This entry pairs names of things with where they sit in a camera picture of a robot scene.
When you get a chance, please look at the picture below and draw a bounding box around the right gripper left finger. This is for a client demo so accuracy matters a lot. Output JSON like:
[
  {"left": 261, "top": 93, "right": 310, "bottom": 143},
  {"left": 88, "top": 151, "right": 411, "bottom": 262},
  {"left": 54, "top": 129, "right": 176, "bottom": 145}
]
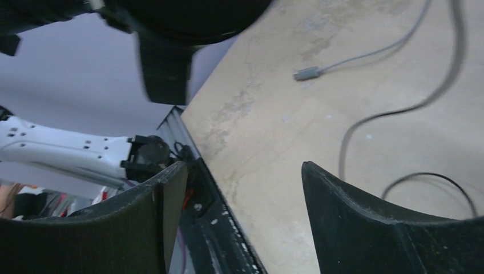
[{"left": 1, "top": 162, "right": 188, "bottom": 273}]

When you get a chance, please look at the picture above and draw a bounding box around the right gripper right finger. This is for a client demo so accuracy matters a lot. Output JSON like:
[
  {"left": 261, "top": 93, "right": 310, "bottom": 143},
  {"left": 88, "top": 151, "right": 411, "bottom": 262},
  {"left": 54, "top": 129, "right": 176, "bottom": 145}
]
[{"left": 301, "top": 162, "right": 483, "bottom": 273}]

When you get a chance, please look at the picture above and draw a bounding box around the black over-ear headphones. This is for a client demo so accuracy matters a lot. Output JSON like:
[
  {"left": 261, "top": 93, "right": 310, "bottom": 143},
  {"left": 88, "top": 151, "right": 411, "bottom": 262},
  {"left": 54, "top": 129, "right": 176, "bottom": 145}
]
[{"left": 0, "top": 0, "right": 479, "bottom": 219}]

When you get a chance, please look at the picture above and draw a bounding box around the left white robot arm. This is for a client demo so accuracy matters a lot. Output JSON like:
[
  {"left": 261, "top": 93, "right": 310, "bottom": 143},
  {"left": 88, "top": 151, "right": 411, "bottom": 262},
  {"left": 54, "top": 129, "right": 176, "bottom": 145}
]
[{"left": 1, "top": 107, "right": 174, "bottom": 190}]

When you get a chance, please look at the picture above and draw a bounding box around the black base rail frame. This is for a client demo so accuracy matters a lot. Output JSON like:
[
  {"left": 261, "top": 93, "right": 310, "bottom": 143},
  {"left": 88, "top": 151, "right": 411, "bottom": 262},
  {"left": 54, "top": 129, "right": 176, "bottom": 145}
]
[{"left": 157, "top": 106, "right": 266, "bottom": 273}]

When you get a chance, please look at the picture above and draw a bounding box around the grey headphone cable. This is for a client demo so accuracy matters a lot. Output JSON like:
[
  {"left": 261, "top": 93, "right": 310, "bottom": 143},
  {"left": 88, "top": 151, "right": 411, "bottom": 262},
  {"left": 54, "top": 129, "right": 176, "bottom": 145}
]
[{"left": 293, "top": 0, "right": 434, "bottom": 82}]

